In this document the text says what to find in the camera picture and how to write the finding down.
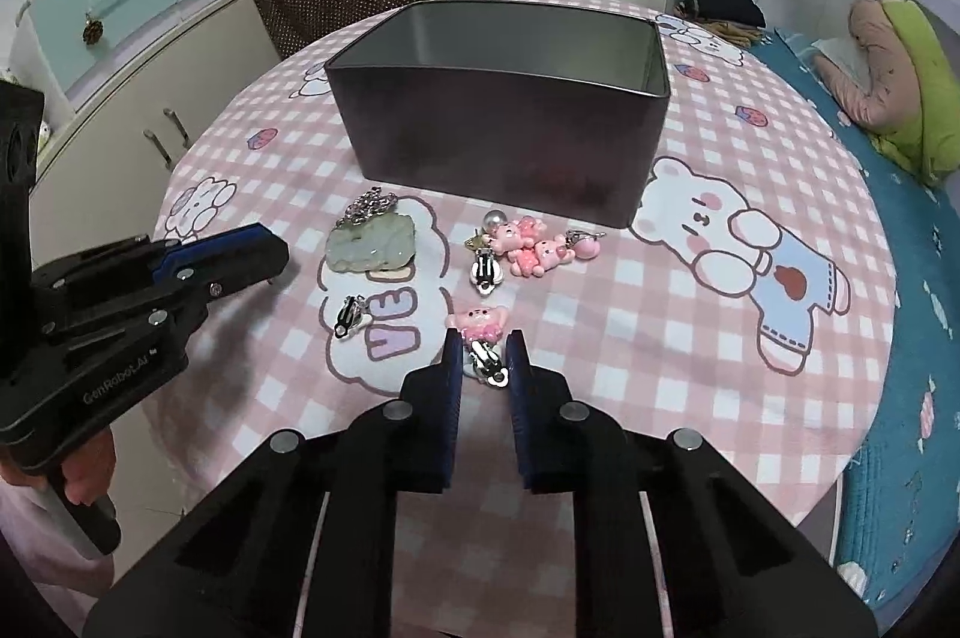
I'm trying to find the green quilt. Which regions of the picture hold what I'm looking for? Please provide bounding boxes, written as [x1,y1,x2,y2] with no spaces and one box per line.
[870,0,960,189]

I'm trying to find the white cabinet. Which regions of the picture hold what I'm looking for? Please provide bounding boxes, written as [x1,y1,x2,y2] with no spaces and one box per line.
[26,0,282,279]

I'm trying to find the pink heart charm with hook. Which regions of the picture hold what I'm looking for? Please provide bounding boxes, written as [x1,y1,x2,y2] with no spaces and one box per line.
[564,229,607,263]

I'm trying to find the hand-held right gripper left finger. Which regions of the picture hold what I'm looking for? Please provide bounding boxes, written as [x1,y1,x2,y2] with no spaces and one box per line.
[82,327,463,638]

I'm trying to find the pink quilt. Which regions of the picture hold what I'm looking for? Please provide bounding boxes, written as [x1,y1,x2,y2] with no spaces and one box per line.
[814,0,931,131]

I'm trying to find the silver clip earring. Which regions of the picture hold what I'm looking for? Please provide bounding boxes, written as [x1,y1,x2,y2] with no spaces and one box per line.
[469,248,502,294]
[332,294,370,341]

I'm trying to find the person's left hand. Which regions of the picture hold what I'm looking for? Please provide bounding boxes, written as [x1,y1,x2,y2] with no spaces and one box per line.
[61,422,119,513]

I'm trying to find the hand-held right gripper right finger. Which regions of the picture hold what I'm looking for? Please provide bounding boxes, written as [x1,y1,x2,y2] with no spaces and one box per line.
[504,329,878,638]

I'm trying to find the pink bear charm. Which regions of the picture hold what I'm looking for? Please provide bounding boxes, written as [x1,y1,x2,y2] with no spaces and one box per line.
[510,239,571,279]
[491,216,548,253]

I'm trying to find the blue candy print bedspread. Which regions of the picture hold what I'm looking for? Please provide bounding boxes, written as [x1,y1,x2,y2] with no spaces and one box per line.
[750,27,960,609]

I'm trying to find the pale jade pendant with chain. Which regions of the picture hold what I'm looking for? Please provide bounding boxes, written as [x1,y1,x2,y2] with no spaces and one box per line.
[324,188,418,273]

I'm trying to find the folded dark clothes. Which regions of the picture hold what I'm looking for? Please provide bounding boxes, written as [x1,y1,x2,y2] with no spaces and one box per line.
[679,0,766,28]

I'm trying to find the person's left forearm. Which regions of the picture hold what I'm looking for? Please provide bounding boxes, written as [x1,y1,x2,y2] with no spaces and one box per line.
[0,480,98,609]

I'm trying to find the white pillow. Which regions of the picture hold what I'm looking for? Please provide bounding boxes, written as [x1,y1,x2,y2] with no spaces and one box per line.
[814,38,863,77]

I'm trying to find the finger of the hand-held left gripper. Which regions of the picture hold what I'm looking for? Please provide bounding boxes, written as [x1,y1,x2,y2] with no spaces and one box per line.
[45,233,291,347]
[30,223,271,309]

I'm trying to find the grey metal tin box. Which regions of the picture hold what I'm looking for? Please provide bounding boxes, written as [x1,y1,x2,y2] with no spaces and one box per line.
[324,1,671,230]

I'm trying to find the pink bear clip earring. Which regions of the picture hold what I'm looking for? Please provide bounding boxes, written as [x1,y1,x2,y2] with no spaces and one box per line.
[448,304,512,390]

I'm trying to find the folded tan cloth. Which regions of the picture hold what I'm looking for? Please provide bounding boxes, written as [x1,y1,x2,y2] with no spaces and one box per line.
[705,22,766,50]

